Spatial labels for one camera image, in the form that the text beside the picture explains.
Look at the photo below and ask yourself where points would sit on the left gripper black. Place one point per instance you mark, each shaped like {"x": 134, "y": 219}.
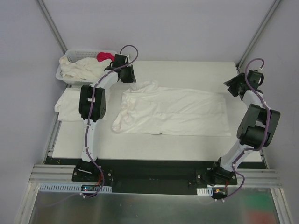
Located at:
{"x": 128, "y": 73}

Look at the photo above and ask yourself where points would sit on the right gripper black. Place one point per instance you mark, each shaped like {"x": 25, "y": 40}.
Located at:
{"x": 235, "y": 85}

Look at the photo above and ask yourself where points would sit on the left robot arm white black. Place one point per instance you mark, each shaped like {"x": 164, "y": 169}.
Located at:
{"x": 85, "y": 169}

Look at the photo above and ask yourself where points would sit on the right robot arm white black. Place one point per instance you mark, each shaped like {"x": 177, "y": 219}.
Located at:
{"x": 256, "y": 129}

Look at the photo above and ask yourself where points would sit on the folded white t shirt stack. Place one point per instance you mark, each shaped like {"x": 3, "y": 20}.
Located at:
{"x": 78, "y": 104}

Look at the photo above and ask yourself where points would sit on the red garment in basket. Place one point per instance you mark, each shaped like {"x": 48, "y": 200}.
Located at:
{"x": 102, "y": 56}

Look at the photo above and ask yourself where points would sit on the cream clothes in basket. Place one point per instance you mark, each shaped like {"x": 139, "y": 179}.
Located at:
{"x": 85, "y": 69}

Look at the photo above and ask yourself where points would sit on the white plastic laundry basket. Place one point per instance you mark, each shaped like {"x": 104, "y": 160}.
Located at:
{"x": 74, "y": 55}

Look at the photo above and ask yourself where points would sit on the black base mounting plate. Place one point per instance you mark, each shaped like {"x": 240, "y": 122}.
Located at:
{"x": 149, "y": 177}

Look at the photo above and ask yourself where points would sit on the right aluminium frame post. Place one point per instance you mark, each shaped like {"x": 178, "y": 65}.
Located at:
{"x": 261, "y": 28}

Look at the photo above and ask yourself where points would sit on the aluminium frame post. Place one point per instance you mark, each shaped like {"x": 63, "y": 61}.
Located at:
{"x": 261, "y": 28}
{"x": 50, "y": 22}

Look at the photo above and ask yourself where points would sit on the aluminium rail front right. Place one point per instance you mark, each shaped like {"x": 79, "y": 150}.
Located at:
{"x": 261, "y": 178}

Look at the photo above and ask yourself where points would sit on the aluminium rail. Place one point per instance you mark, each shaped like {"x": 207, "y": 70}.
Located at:
{"x": 51, "y": 173}
{"x": 261, "y": 178}

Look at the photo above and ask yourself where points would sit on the left aluminium frame post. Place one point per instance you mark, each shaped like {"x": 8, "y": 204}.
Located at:
{"x": 50, "y": 22}

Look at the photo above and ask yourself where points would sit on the right white cable duct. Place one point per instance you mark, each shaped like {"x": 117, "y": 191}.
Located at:
{"x": 204, "y": 191}

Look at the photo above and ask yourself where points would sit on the white cable duct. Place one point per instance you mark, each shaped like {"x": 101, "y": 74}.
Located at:
{"x": 204, "y": 191}
{"x": 73, "y": 188}

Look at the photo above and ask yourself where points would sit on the aluminium rail front left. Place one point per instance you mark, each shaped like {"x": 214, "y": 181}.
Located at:
{"x": 51, "y": 173}

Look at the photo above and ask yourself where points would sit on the left white cable duct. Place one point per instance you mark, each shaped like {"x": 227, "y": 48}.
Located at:
{"x": 73, "y": 188}

